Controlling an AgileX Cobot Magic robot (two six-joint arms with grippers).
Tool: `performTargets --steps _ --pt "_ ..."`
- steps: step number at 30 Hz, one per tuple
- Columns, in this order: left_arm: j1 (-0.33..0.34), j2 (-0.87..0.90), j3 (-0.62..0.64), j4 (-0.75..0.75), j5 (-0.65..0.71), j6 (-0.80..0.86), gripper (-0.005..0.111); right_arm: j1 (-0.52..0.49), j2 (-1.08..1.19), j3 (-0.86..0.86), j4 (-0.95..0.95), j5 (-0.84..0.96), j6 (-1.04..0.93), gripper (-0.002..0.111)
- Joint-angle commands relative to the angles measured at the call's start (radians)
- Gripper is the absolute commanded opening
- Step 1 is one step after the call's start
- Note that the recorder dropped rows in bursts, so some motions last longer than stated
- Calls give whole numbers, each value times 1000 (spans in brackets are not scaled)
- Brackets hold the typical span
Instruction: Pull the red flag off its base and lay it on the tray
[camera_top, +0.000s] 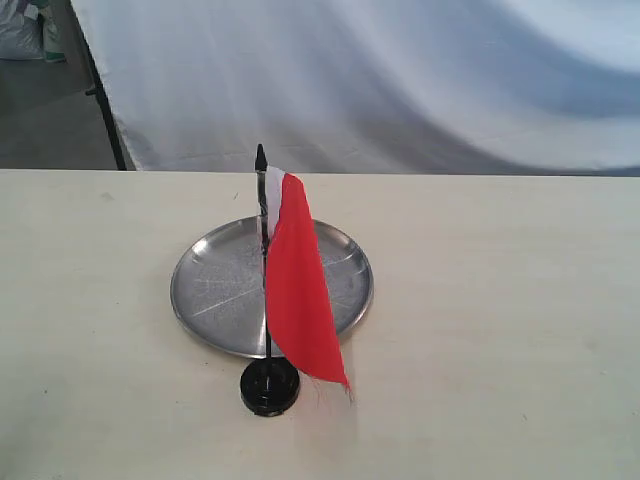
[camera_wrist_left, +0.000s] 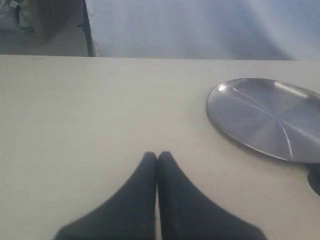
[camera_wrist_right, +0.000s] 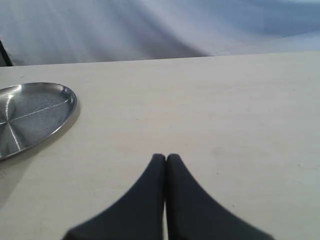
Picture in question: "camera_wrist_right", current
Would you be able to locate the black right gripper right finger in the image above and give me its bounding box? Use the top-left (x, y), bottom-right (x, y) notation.
top-left (166, 154), bottom-right (273, 240)

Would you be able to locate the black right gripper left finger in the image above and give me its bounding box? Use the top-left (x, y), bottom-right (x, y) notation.
top-left (63, 153), bottom-right (166, 240)

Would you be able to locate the round steel plate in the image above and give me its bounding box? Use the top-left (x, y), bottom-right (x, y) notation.
top-left (0, 82), bottom-right (78, 160)

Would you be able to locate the black backdrop stand pole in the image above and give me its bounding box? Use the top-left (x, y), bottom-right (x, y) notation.
top-left (0, 41), bottom-right (13, 67)

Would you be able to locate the white backdrop cloth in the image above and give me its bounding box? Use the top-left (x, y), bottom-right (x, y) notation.
top-left (0, 0), bottom-right (320, 66)

